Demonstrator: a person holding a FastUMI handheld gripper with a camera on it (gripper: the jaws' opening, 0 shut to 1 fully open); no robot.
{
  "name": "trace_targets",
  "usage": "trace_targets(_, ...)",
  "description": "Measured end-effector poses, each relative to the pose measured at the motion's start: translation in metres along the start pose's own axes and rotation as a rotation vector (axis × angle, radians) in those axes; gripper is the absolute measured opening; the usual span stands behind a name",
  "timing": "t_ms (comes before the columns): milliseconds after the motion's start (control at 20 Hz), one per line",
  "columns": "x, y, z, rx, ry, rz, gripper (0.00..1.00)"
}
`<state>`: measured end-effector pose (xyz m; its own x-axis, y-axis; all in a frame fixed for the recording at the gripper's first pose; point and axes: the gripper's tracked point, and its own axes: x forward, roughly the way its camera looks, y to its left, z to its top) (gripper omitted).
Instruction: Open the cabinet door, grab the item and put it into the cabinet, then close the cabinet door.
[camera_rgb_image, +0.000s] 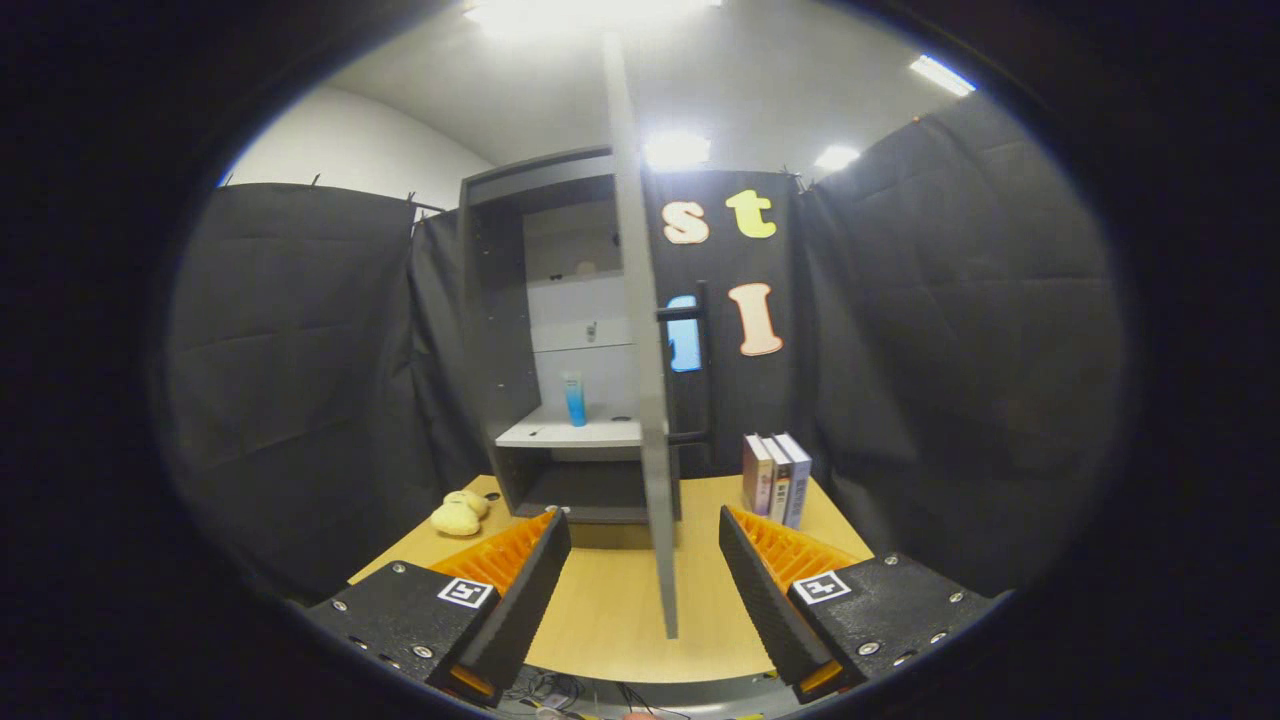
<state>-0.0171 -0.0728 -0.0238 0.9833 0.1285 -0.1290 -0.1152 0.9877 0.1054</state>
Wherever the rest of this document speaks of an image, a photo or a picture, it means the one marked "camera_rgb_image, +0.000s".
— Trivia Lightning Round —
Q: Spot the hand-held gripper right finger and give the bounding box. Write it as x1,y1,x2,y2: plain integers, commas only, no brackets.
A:
718,505,1011,704

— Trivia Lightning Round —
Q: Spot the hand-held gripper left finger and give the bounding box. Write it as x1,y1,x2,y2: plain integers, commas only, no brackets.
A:
300,508,573,707

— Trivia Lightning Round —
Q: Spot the beige cabinet door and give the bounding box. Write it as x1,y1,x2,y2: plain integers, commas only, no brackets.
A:
603,30,714,641

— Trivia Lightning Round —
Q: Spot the yellow plush toy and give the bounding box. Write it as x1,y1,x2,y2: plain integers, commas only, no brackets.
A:
430,489,491,538

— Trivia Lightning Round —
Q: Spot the white spine book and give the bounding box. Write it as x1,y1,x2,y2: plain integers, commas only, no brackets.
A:
762,435,794,525

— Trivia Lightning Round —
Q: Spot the blue grey book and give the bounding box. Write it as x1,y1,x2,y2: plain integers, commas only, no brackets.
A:
774,431,813,531

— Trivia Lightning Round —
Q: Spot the dark grey cabinet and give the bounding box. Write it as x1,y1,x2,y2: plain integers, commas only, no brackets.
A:
458,145,683,526

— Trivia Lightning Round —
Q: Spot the black backdrop cloth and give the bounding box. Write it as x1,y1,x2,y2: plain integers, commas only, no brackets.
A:
155,95,1131,606

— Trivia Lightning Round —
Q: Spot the bundle of thin cables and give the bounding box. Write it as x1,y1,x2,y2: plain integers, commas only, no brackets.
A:
500,668,701,720

